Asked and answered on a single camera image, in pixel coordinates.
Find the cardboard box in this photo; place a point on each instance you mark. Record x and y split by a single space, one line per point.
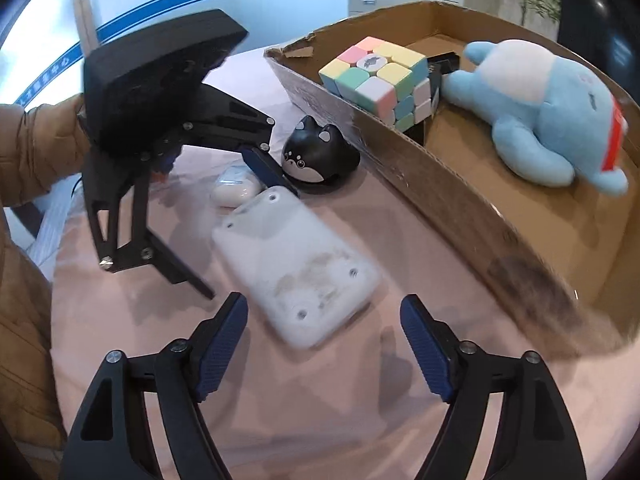
564 263

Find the black product box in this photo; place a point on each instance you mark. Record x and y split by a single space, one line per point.
442 62

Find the blue plush toy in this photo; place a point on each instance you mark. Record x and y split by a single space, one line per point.
552 119

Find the pastel rubiks cube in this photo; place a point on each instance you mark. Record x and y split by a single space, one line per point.
395 84

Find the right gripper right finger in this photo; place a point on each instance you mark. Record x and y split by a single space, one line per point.
535 438

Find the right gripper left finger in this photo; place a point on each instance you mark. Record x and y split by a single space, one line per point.
220 344

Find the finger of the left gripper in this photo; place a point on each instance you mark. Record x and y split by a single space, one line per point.
165 261
268 171

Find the black tv screen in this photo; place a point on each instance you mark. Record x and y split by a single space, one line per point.
602 34

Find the left forearm brown sleeve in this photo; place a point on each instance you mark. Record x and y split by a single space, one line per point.
39 147

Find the white earbuds case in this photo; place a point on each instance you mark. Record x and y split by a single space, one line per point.
235 186

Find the black cat figurine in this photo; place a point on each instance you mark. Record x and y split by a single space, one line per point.
318 159

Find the white plastic device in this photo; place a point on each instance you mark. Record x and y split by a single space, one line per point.
306 279

